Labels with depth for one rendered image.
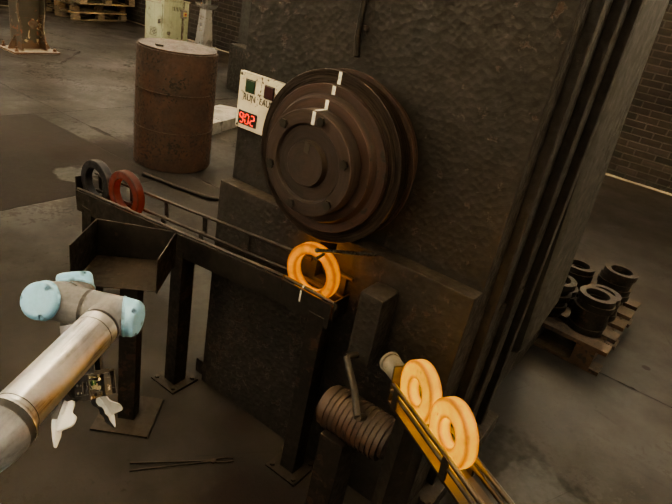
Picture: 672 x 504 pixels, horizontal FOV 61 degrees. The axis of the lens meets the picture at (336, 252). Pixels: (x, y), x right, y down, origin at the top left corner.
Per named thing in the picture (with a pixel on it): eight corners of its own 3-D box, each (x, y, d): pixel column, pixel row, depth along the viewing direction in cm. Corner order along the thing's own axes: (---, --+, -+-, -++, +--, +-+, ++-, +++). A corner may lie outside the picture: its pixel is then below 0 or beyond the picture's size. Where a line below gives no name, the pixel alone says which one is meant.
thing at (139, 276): (97, 389, 218) (96, 218, 187) (166, 400, 220) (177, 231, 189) (74, 428, 200) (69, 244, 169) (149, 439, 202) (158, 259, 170)
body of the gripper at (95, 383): (89, 404, 116) (83, 344, 117) (60, 405, 120) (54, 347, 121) (118, 395, 123) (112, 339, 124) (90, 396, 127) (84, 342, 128)
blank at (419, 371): (418, 346, 144) (406, 347, 143) (449, 382, 131) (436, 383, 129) (406, 398, 149) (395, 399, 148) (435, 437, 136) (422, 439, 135)
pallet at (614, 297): (398, 276, 347) (416, 210, 328) (458, 244, 409) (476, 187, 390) (596, 377, 288) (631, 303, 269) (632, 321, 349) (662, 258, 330)
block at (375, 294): (363, 345, 178) (379, 278, 168) (384, 357, 174) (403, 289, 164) (343, 359, 170) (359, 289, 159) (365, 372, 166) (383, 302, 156)
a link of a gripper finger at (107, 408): (128, 427, 127) (105, 399, 122) (109, 427, 129) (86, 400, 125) (136, 416, 129) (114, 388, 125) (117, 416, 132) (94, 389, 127)
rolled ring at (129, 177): (137, 177, 210) (144, 175, 213) (106, 165, 219) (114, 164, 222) (138, 224, 217) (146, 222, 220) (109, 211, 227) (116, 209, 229)
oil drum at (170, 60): (176, 145, 493) (183, 36, 454) (225, 167, 465) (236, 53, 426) (116, 154, 447) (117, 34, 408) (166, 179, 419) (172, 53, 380)
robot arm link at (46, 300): (76, 288, 107) (103, 287, 118) (20, 276, 108) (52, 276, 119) (67, 329, 107) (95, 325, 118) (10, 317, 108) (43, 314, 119)
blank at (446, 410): (449, 381, 131) (436, 382, 129) (487, 425, 117) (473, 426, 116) (435, 437, 136) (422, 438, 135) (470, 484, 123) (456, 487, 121)
